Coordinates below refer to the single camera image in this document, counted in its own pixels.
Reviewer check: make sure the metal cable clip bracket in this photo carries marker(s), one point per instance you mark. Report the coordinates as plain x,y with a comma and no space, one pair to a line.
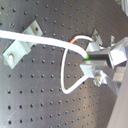
13,54

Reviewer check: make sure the small metal clip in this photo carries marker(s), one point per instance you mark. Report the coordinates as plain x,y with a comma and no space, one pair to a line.
96,45

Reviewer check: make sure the black perforated breadboard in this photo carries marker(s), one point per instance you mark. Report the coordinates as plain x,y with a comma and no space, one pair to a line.
30,93

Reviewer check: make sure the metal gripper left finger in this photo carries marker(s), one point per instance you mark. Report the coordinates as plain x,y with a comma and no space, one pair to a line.
102,74

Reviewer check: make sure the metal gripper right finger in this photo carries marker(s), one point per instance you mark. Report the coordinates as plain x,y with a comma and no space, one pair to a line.
114,55

